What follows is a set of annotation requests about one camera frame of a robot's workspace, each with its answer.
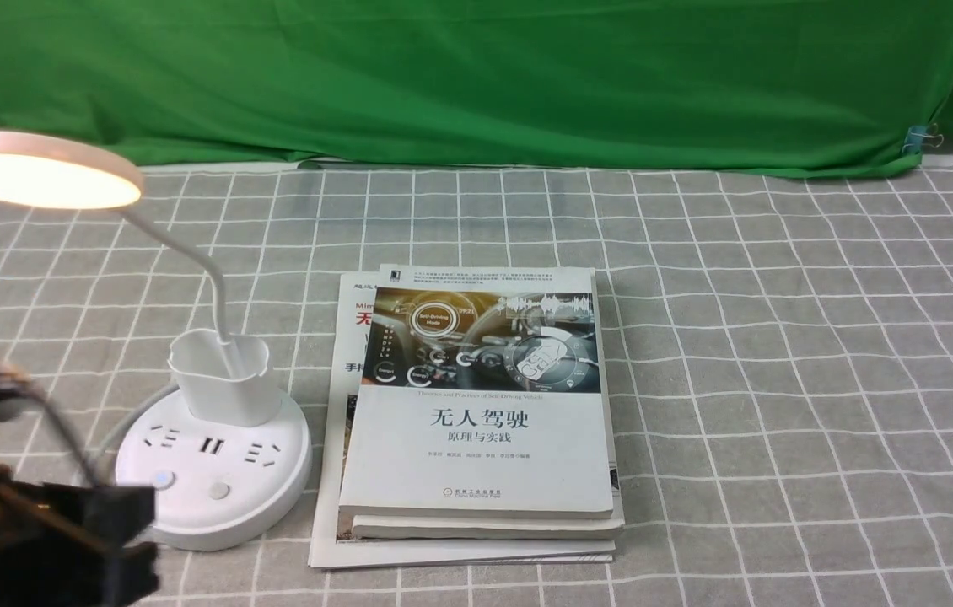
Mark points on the top white book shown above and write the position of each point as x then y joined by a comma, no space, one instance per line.
485,396

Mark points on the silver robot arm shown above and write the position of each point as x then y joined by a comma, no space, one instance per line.
16,391

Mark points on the blue binder clip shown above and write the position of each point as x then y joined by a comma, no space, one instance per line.
922,139

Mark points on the middle white book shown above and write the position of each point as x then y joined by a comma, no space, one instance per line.
611,514

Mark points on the grey checkered tablecloth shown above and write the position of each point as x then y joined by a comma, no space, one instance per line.
780,362

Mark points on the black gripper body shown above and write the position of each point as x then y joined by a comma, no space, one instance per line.
66,545

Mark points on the white book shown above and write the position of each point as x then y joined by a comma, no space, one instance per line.
485,396
611,514
330,548

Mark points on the green backdrop cloth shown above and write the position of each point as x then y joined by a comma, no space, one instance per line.
797,89

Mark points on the bottom white book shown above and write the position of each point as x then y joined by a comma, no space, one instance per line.
330,548

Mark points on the white desk lamp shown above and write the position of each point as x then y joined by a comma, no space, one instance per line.
226,449

